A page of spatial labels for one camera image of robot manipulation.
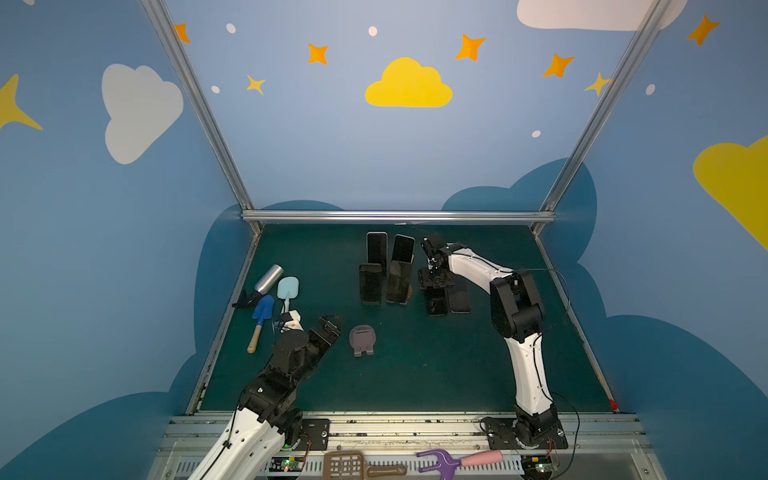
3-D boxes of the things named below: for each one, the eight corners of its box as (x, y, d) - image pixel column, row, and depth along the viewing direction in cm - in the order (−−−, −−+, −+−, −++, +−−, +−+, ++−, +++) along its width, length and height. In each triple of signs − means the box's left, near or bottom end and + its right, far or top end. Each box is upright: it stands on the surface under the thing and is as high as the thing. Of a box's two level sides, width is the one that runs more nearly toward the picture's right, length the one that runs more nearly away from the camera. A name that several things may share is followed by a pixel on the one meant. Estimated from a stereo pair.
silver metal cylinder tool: (236, 308, 99) (232, 303, 96) (276, 267, 110) (273, 262, 108) (246, 314, 98) (242, 309, 95) (285, 272, 109) (283, 267, 106)
